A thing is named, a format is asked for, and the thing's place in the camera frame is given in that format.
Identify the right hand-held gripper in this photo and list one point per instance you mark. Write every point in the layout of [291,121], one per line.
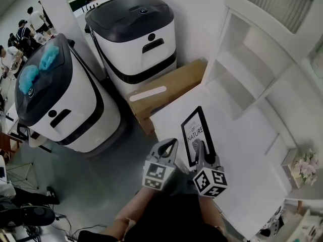
[209,183]

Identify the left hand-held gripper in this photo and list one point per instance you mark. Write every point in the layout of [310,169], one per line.
[154,174]

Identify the black framed nature print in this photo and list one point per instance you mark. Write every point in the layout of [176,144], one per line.
[193,132]

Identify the person's left forearm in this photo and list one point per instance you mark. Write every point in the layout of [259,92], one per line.
[136,205]

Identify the person's right forearm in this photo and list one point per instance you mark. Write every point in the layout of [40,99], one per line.
[209,213]

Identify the white desk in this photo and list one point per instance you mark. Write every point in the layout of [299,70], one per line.
[239,160]

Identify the person's black clothing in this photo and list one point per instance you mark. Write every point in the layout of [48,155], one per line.
[174,215]

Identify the brown cardboard box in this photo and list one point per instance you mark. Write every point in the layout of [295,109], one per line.
[164,89]

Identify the small white drawer box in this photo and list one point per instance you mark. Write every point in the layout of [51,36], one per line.
[289,178]

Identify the white shelf unit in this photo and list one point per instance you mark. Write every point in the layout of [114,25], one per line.
[267,94]

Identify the white and black service robot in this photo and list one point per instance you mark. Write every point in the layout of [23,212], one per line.
[83,115]
[141,67]

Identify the pink flowers in cream pot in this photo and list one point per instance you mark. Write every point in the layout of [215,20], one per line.
[305,165]

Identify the white ornate cabinet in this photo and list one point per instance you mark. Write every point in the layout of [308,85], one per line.
[308,226]

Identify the beige chair with black legs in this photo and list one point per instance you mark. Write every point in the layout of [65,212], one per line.
[38,141]

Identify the black round case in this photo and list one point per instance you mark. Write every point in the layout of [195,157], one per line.
[27,215]

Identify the white ceramic jar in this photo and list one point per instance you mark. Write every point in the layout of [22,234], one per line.
[318,59]

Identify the blue fluffy cloth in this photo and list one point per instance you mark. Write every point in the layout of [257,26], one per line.
[49,57]
[29,78]

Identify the brown wooden table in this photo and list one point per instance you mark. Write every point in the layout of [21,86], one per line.
[7,142]

